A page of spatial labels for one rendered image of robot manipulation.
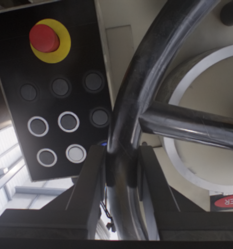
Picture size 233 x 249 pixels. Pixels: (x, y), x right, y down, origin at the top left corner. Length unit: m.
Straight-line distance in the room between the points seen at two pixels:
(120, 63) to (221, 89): 0.18
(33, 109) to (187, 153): 0.23
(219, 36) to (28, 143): 0.37
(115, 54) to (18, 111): 0.19
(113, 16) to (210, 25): 0.17
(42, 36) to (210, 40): 0.28
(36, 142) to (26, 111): 0.05
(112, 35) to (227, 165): 0.28
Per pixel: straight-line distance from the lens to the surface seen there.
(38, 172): 0.31
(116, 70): 0.35
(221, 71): 0.28
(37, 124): 0.28
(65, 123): 0.26
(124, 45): 0.35
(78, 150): 0.27
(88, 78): 0.25
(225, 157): 0.29
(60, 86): 0.26
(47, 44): 0.24
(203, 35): 0.39
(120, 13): 0.37
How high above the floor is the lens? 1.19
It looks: 15 degrees up
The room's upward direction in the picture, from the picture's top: 171 degrees clockwise
